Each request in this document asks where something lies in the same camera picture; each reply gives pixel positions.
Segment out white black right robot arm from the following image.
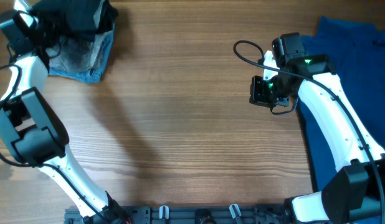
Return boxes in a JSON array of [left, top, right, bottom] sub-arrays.
[[250, 53, 385, 223]]

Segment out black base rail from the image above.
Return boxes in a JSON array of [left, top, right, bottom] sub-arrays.
[[63, 203, 327, 224]]

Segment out folded blue jeans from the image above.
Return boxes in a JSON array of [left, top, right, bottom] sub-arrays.
[[46, 24, 115, 84]]

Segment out dark blue garment pile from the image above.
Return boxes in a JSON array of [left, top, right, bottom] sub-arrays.
[[297, 16, 385, 191]]

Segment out black shorts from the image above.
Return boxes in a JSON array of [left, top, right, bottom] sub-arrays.
[[31, 0, 118, 42]]

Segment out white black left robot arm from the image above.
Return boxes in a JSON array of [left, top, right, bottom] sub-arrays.
[[0, 9, 131, 223]]

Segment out folded grey jeans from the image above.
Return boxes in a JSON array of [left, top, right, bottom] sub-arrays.
[[47, 30, 113, 73]]

